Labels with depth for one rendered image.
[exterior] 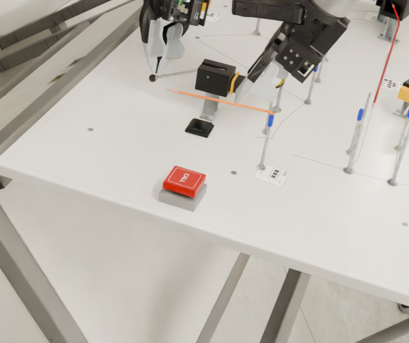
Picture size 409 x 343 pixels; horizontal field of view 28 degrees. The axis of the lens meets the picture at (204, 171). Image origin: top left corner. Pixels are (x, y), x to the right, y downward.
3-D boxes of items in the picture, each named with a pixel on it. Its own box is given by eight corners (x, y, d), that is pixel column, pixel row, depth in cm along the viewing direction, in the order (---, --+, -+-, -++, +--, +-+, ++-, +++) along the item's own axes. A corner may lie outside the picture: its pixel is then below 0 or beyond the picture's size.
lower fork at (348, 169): (352, 175, 133) (374, 99, 126) (341, 172, 134) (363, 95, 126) (354, 169, 135) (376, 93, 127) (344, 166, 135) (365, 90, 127)
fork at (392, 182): (397, 187, 132) (421, 111, 124) (386, 184, 133) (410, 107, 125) (399, 181, 134) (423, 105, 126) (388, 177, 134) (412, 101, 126)
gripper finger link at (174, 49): (168, 79, 139) (180, 25, 136) (152, 71, 143) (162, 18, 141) (184, 82, 140) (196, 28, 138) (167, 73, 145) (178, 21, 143)
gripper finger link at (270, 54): (253, 84, 131) (288, 39, 128) (246, 79, 131) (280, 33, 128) (254, 80, 135) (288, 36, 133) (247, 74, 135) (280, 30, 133)
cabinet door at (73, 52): (5, 94, 192) (120, 47, 176) (103, 13, 236) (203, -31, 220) (9, 101, 193) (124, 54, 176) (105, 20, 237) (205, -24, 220)
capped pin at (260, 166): (255, 165, 132) (267, 106, 126) (265, 165, 132) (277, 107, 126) (256, 170, 131) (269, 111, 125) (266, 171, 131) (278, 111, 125)
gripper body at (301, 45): (299, 87, 132) (346, 32, 125) (256, 54, 131) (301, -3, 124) (308, 68, 138) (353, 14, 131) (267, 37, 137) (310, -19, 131)
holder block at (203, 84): (201, 79, 143) (205, 58, 141) (233, 87, 142) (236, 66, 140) (194, 89, 140) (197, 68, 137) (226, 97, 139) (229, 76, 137)
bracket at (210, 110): (207, 105, 146) (210, 80, 143) (220, 109, 145) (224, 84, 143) (199, 118, 142) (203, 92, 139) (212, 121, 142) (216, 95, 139)
